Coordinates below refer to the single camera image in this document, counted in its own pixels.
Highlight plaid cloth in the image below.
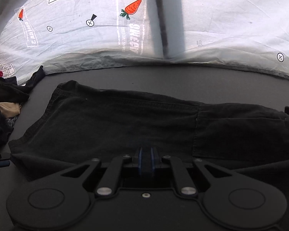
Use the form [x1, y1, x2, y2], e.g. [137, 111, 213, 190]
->
[5, 116, 20, 129]

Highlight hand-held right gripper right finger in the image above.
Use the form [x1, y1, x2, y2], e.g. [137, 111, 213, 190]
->
[147, 147, 234, 196]

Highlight black garment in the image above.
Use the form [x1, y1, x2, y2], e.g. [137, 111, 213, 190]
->
[25, 65, 45, 88]

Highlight black pants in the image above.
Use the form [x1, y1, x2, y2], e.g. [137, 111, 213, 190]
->
[8, 80, 289, 188]

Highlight printed white sheet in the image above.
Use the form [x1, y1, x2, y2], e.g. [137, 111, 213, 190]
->
[0, 0, 289, 86]

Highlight beige garment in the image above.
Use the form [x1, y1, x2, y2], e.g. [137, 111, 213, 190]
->
[0, 102, 22, 117]

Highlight pile of dark clothes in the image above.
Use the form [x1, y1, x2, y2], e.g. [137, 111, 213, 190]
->
[0, 74, 30, 174]

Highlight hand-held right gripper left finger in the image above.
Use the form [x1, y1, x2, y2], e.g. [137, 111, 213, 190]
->
[55, 147, 147, 197]

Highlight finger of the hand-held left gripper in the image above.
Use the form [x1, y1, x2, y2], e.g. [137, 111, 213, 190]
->
[0, 151, 11, 169]

